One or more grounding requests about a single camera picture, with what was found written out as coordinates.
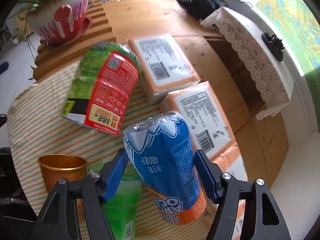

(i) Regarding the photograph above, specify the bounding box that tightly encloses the blue orange Arctic Ocean bottle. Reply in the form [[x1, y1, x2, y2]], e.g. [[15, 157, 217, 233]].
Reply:
[[123, 111, 206, 225]]

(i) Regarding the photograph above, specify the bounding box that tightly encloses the orange patterned paper cup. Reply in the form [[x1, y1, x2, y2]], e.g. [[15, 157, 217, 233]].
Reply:
[[37, 153, 89, 224]]

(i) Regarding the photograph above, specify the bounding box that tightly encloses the green tea plastic bottle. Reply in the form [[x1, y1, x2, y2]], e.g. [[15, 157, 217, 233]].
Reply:
[[104, 165, 143, 239]]

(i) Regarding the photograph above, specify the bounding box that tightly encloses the striped yellow table cloth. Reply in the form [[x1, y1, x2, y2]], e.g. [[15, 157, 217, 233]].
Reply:
[[7, 62, 209, 239]]

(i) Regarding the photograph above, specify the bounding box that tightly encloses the orange tissue pack right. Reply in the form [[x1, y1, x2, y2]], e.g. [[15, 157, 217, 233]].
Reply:
[[158, 80, 249, 240]]

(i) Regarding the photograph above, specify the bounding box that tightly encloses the orange tissue pack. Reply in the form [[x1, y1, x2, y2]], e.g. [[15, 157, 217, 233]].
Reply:
[[158, 80, 249, 240], [127, 33, 201, 104]]

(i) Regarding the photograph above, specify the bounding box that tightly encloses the wooden slatted plant stand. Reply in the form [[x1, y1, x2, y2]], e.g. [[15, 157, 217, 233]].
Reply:
[[33, 0, 116, 81]]

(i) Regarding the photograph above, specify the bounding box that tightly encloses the black teapot on tray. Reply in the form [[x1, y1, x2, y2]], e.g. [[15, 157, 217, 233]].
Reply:
[[261, 32, 285, 62]]

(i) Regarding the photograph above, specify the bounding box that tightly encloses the orange tissue pack left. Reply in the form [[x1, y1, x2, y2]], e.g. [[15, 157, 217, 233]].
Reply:
[[127, 33, 201, 104]]

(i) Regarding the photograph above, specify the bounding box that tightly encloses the lace covered low table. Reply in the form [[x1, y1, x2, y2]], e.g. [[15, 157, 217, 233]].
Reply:
[[201, 7, 294, 121]]

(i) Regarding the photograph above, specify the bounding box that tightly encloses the red white flower pot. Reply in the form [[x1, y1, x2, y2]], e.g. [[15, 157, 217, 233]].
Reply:
[[26, 0, 92, 47]]

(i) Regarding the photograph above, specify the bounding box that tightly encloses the green landscape painting curtain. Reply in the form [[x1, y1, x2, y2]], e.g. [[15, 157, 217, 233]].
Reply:
[[254, 0, 319, 134]]

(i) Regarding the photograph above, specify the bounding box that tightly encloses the black bag on floor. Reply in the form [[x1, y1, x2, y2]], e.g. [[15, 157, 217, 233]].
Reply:
[[177, 0, 225, 21]]

